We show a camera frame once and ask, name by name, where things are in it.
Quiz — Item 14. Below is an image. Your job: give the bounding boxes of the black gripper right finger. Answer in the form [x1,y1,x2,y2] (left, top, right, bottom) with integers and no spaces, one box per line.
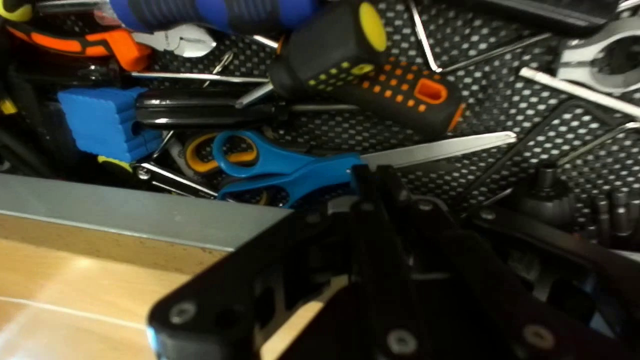
[426,198,640,360]

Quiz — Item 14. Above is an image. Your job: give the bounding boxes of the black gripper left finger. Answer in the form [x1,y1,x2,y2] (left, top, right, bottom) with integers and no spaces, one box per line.
[146,163,427,360]

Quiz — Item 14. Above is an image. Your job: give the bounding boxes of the black screwdriver with yellow cap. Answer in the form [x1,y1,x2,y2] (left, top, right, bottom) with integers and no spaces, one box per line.
[233,0,389,109]

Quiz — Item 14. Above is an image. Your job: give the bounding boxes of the metal tool drawer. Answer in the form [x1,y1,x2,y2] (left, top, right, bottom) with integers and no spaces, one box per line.
[0,0,640,245]

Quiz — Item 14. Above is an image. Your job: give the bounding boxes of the metal cabinet with wooden top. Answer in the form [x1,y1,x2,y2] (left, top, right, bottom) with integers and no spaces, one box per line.
[0,172,296,360]

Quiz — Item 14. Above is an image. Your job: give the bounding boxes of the black knob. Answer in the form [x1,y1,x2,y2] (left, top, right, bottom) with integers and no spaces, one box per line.
[509,163,575,227]

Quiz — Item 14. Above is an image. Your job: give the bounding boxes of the black orange dotted screwdriver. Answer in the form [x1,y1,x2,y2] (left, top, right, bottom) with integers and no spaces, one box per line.
[305,58,470,133]

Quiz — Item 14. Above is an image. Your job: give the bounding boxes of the blue ribbed block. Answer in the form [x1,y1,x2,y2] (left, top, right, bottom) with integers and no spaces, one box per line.
[55,84,166,165]

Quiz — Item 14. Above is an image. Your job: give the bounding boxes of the silver metal clamp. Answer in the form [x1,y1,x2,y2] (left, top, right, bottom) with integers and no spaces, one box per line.
[549,13,640,96]

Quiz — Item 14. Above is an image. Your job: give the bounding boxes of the silver hex key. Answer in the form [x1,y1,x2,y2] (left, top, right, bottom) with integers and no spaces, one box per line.
[404,0,556,76]

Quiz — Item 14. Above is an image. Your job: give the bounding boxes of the blue handled scissors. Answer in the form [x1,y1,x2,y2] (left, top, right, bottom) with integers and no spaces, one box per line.
[210,127,519,209]

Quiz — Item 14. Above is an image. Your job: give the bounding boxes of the orange ring handled scissors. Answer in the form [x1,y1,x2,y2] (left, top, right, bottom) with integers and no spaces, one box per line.
[182,130,260,177]

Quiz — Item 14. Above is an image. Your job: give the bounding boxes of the yellow green handled pliers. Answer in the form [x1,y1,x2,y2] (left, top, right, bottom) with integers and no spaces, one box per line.
[96,154,220,199]

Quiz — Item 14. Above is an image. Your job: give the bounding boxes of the black handled tool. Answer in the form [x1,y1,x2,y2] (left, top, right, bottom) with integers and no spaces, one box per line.
[131,93,363,130]

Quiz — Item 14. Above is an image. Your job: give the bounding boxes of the orange handled pliers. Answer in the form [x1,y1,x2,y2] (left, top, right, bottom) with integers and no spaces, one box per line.
[4,22,220,72]

